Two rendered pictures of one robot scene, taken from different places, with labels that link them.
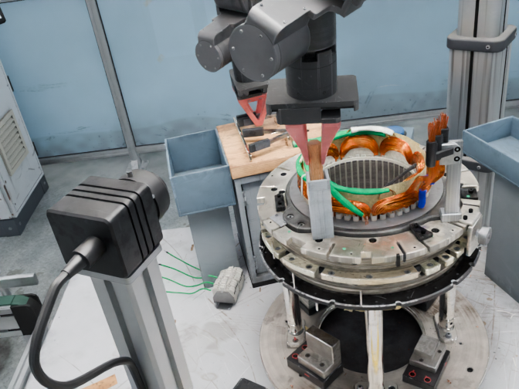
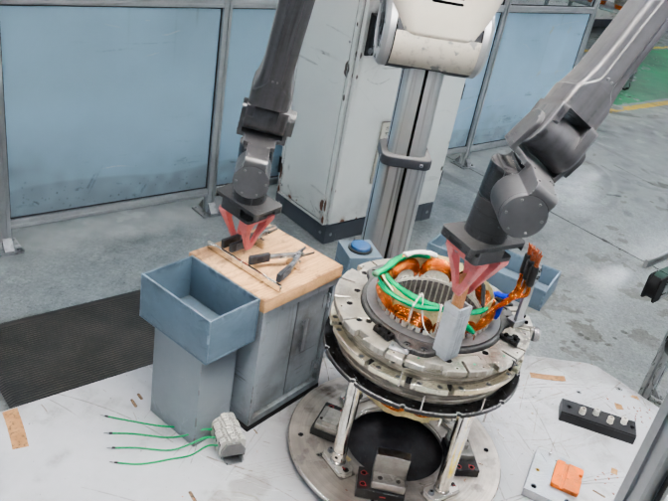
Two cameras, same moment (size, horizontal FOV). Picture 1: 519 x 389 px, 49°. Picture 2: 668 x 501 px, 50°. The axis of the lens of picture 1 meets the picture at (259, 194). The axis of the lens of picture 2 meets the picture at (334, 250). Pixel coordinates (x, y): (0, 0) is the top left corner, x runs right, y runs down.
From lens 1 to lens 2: 0.74 m
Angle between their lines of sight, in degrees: 41
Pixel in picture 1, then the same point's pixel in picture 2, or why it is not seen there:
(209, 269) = (204, 421)
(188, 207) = (217, 352)
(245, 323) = (270, 470)
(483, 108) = (408, 218)
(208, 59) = (250, 186)
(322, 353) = (394, 470)
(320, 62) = not seen: hidden behind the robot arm
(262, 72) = (526, 231)
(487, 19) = (420, 142)
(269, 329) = (308, 467)
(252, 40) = (529, 207)
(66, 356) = not seen: outside the picture
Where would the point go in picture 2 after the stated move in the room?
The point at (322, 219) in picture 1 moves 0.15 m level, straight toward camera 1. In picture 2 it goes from (456, 342) to (536, 406)
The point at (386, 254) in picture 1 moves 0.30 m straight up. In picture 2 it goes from (506, 362) to (571, 178)
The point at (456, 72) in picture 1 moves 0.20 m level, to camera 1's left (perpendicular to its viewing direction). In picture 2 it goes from (389, 186) to (320, 202)
